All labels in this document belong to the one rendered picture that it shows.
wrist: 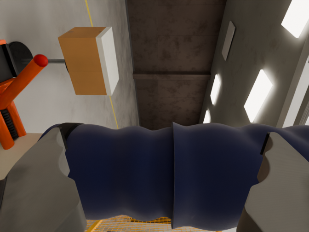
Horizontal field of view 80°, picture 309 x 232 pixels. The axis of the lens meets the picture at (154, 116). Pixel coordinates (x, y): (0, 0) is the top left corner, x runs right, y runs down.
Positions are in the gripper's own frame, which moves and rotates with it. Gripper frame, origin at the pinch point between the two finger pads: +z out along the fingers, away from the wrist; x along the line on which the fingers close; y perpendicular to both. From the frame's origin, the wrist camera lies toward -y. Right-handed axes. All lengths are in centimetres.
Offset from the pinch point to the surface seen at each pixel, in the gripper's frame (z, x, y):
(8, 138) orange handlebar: 19.6, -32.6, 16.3
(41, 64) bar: 21.0, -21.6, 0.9
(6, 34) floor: 184, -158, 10
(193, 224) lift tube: 11.2, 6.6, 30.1
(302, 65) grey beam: 202, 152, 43
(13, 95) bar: 21.1, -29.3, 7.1
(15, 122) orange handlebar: 23.1, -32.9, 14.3
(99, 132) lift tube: 22.2, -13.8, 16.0
